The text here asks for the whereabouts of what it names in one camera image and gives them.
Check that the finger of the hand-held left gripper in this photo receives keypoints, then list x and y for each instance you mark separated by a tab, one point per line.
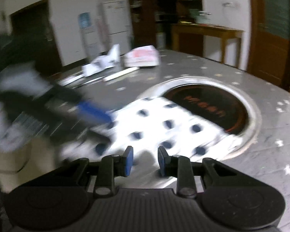
94	112

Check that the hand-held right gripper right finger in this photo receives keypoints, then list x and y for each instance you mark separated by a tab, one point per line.
162	162

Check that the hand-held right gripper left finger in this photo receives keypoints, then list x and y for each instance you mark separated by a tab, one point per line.
128	162

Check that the white polka dot pants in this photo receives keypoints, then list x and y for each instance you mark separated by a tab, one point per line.
174	125

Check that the white marker pen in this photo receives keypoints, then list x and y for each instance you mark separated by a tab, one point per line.
120	73

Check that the white paper bag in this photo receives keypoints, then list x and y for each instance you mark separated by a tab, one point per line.
101	64

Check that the dark wooden door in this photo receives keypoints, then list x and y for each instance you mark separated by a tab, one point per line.
36	33

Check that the round black induction cooker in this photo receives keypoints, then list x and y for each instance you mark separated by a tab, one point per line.
207	106

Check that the pink white tissue pack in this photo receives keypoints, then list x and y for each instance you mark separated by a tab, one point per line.
141	56

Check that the white water dispenser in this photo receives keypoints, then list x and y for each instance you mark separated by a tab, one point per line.
88	36

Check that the white refrigerator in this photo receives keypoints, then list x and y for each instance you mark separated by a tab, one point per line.
116	21

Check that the dark wooden shelf cabinet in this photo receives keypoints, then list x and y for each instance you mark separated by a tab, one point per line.
147	9

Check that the wooden side table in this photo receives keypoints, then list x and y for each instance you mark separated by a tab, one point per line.
207	30

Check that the brown wooden door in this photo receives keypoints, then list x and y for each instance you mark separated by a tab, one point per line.
273	48

